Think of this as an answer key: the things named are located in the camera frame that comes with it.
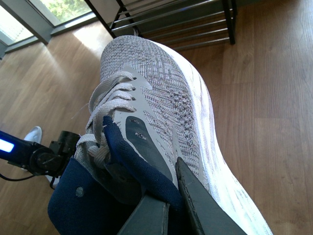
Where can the grey knit sneaker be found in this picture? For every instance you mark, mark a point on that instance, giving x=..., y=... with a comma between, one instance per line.
x=150, y=109

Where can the black metal shoe rack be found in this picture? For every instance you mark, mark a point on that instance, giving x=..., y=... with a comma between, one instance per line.
x=178, y=24

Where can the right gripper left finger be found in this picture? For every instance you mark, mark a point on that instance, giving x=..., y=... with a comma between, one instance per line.
x=150, y=217

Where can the light blue slipper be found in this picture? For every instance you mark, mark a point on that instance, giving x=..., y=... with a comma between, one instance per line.
x=35, y=135

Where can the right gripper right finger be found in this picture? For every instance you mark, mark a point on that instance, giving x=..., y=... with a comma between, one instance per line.
x=205, y=215

